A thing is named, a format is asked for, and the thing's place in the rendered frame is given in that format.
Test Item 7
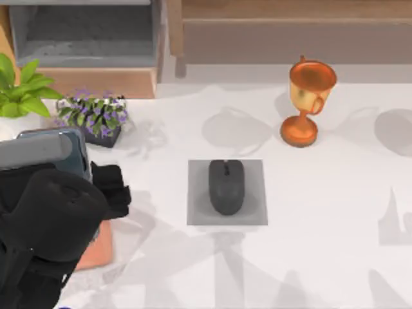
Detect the salmon flat mat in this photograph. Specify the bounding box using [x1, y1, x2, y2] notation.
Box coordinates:
[75, 220, 114, 272]

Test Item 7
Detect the pale grey rounded box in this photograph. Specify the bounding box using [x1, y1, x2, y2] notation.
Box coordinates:
[0, 126, 90, 182]

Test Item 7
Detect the purple flower plant dark pot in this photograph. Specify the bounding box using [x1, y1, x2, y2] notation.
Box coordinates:
[55, 88, 129, 149]

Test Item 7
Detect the pale wooden drawer front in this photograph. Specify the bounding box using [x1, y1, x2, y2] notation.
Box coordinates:
[34, 65, 159, 100]

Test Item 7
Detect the black computer mouse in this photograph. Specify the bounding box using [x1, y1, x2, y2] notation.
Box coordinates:
[208, 158, 246, 216]

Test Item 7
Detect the green leafy plant white pot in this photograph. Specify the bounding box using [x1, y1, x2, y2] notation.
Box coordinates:
[0, 52, 64, 142]

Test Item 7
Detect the grey square mouse pad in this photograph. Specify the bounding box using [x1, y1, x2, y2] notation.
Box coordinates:
[187, 158, 269, 227]

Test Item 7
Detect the grey pierced drawer inside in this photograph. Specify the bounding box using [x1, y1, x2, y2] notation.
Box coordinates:
[8, 0, 164, 69]

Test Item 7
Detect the wooden cupboard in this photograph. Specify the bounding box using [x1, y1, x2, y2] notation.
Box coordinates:
[0, 0, 17, 67]

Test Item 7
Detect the bronze trophy cup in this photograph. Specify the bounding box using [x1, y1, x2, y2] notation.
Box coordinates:
[279, 55, 338, 149]

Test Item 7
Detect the wooden open shelf unit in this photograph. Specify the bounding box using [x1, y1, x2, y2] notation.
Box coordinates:
[168, 0, 412, 79]

